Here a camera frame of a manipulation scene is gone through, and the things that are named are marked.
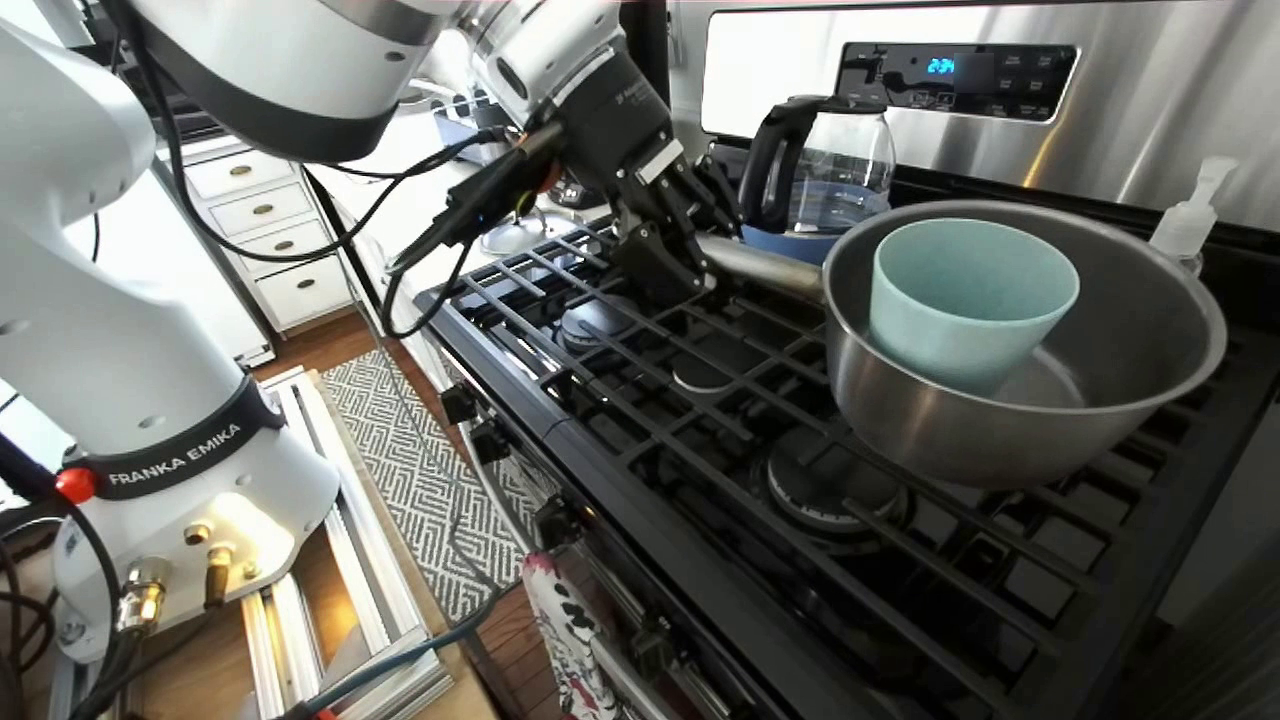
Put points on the black and orange wrist camera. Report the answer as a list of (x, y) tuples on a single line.
[(487, 200)]

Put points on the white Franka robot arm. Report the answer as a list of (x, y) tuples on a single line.
[(144, 334)]

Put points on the patterned dish towel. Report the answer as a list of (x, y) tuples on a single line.
[(573, 646)]

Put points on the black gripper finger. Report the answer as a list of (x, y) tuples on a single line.
[(707, 192), (664, 254)]

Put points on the green liquid soap bottle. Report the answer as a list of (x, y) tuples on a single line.
[(1184, 223)]

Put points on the stainless gas stove black grates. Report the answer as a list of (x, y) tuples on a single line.
[(865, 533)]

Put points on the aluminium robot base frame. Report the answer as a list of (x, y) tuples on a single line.
[(342, 612)]

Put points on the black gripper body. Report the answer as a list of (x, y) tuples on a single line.
[(619, 120)]

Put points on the grey patterned floor rug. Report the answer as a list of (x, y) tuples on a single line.
[(427, 483)]

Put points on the white drawer cabinet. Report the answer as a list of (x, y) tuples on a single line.
[(267, 241)]

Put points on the teal plastic cup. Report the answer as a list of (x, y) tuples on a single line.
[(965, 315)]

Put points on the blue bowl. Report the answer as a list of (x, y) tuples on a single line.
[(786, 246)]

